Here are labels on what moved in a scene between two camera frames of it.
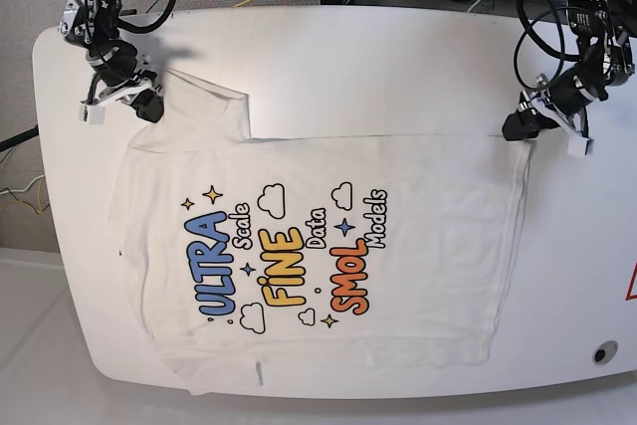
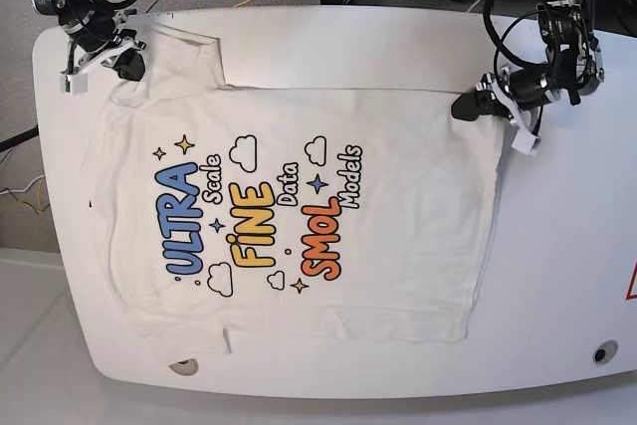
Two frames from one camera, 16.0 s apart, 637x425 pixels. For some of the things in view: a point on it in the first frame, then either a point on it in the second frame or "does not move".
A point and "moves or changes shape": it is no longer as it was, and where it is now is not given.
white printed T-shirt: [248, 256] moves or changes shape
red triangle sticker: [629, 296] does not move
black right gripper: [148, 105] → [129, 65]
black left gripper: [537, 100] → [518, 89]
